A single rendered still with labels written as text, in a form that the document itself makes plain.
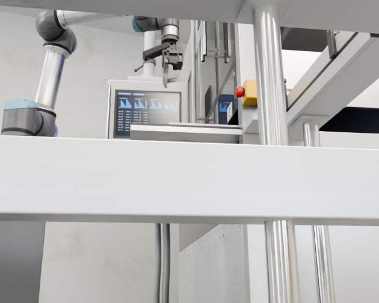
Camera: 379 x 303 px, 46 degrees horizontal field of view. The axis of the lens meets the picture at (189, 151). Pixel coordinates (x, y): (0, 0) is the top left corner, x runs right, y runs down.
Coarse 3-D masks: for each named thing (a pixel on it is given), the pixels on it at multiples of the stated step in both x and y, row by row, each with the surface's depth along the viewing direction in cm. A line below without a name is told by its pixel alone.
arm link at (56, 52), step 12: (60, 36) 185; (72, 36) 192; (48, 48) 186; (60, 48) 186; (72, 48) 195; (48, 60) 185; (60, 60) 187; (48, 72) 184; (60, 72) 187; (48, 84) 183; (36, 96) 182; (48, 96) 182; (48, 108) 180; (48, 120) 179; (48, 132) 179
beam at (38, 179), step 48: (0, 144) 67; (48, 144) 68; (96, 144) 69; (144, 144) 70; (192, 144) 71; (240, 144) 72; (0, 192) 65; (48, 192) 66; (96, 192) 67; (144, 192) 68; (192, 192) 69; (240, 192) 70; (288, 192) 71; (336, 192) 72
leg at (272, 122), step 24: (264, 0) 82; (288, 0) 82; (264, 24) 82; (264, 48) 80; (264, 72) 79; (264, 96) 78; (264, 120) 77; (264, 144) 76; (288, 144) 76; (288, 240) 70; (288, 264) 69; (288, 288) 68
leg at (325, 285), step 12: (300, 120) 140; (312, 120) 140; (324, 120) 140; (312, 132) 139; (312, 144) 138; (312, 228) 132; (324, 228) 131; (312, 240) 132; (324, 240) 129; (324, 252) 128; (324, 264) 128; (324, 276) 127; (324, 288) 126; (324, 300) 125
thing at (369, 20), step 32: (0, 0) 83; (32, 0) 83; (64, 0) 83; (96, 0) 83; (128, 0) 84; (160, 0) 84; (192, 0) 84; (224, 0) 84; (320, 0) 84; (352, 0) 84
